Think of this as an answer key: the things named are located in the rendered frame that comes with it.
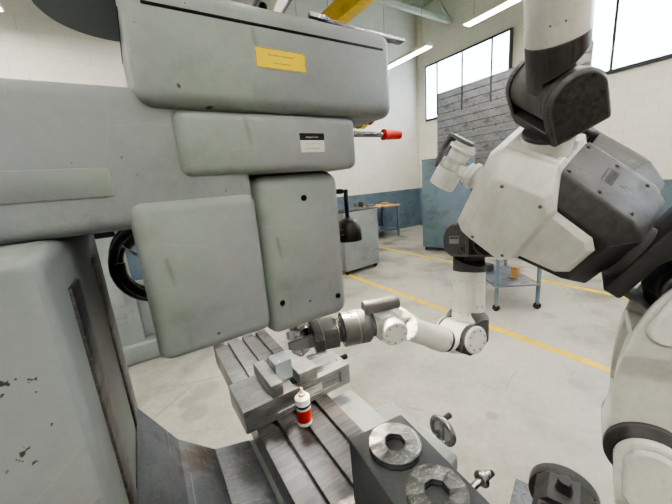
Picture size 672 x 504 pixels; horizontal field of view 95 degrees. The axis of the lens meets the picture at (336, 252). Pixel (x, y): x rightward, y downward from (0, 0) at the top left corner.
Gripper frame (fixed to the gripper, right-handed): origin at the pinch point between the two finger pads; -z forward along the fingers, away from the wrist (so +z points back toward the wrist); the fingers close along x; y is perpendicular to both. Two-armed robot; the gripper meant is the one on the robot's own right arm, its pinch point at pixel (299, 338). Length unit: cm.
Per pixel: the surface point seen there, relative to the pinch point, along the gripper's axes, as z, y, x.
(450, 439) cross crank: 51, 58, -13
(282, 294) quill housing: -3.0, -16.1, 11.6
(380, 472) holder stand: 8.0, 9.0, 32.3
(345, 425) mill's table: 9.3, 27.8, 0.9
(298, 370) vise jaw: -0.7, 16.7, -12.1
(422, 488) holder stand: 12.5, 7.7, 37.6
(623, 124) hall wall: 661, -91, -389
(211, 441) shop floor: -58, 123, -118
